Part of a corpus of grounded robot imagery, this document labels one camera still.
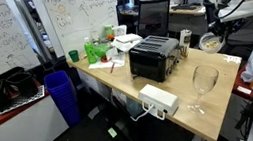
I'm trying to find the clear wine glass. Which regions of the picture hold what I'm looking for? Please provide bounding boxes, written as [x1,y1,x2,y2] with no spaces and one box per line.
[181,62,226,118]

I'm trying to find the white box cable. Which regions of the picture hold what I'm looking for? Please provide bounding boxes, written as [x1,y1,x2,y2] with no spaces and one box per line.
[128,101,158,123]

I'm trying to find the red pen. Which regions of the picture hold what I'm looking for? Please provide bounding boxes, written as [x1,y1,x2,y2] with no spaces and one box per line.
[108,61,118,74]

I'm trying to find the white marker sticker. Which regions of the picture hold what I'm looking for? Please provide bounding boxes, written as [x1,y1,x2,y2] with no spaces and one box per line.
[221,51,244,67]

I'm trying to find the black four-slot toaster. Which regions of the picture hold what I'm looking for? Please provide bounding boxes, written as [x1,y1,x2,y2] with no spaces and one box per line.
[125,30,186,88]

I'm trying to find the wooden office desk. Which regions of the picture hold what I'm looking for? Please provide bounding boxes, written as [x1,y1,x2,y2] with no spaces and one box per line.
[167,0,253,34]

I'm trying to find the white styrofoam tray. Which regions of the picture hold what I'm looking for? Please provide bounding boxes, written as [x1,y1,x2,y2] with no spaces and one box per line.
[108,31,144,55]

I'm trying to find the white rectangular box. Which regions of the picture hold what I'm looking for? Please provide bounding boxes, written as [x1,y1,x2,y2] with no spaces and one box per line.
[136,79,183,124]

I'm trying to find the white label tag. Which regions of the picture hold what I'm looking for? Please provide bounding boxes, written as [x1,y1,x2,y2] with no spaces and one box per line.
[236,83,253,97]

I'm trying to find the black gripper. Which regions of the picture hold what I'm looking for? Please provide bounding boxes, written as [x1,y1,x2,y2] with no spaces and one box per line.
[206,15,251,46]

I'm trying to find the black mesh office chair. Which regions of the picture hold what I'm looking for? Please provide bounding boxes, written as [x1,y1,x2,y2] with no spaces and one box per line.
[131,0,177,43]

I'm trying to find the clear plastic bowl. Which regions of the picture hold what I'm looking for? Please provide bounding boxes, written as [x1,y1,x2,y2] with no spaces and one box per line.
[196,30,228,56]

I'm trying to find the green plastic bottle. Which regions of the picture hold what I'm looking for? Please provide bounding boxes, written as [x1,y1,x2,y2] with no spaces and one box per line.
[82,35,99,66]

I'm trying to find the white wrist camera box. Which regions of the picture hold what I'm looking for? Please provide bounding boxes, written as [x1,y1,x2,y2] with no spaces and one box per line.
[216,0,253,24]

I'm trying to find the dark green cup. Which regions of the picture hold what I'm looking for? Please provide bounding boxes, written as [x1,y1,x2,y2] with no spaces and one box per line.
[67,48,81,64]

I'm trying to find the white paper sheet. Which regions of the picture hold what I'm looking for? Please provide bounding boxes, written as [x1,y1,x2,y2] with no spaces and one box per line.
[87,57,127,73]

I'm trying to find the white perforated tray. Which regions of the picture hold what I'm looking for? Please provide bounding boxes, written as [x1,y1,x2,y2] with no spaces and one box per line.
[0,84,49,116]

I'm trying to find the whiteboard with smiley face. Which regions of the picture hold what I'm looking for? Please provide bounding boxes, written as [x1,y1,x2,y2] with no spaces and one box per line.
[40,0,125,62]

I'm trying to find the blue bin stack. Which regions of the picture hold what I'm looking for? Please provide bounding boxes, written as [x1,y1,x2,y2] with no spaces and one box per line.
[42,67,83,130]

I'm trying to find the pale nuts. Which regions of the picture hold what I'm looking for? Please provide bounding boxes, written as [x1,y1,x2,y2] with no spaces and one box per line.
[204,39,221,50]

